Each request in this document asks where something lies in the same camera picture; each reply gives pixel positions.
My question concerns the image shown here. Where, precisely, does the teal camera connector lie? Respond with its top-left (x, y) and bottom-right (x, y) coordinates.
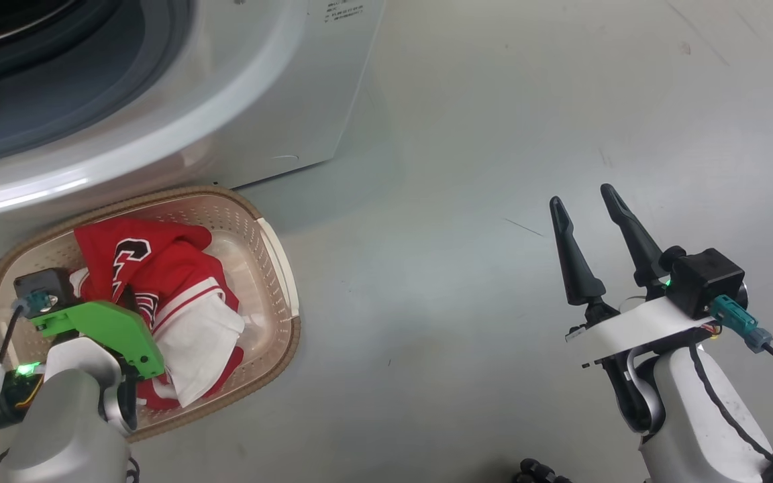
top-left (24, 290), bottom-right (52, 317)
top-left (709, 295), bottom-right (773, 354)

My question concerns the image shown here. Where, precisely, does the cream basket with brown rim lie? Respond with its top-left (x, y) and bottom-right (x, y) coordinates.
top-left (0, 186), bottom-right (302, 443)

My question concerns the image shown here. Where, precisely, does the teal right camera connector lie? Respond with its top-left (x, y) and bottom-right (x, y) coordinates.
top-left (709, 295), bottom-right (773, 354)

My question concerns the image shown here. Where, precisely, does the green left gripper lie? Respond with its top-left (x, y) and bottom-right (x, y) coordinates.
top-left (30, 301), bottom-right (166, 380)

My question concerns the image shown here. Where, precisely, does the white front-load washing machine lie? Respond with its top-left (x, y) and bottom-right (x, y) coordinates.
top-left (0, 0), bottom-right (387, 272)

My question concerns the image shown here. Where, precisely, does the black printed text label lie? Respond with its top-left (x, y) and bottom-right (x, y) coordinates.
top-left (325, 0), bottom-right (364, 23)

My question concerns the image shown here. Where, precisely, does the grey rubber door gasket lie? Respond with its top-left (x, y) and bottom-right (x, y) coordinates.
top-left (0, 0), bottom-right (193, 168)

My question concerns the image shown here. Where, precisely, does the red and white jersey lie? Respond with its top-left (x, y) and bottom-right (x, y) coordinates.
top-left (68, 217), bottom-right (248, 411)

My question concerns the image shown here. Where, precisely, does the teal left camera connector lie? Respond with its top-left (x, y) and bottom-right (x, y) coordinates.
top-left (24, 290), bottom-right (52, 317)

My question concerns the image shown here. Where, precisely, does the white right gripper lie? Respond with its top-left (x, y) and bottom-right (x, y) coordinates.
top-left (549, 183), bottom-right (723, 370)

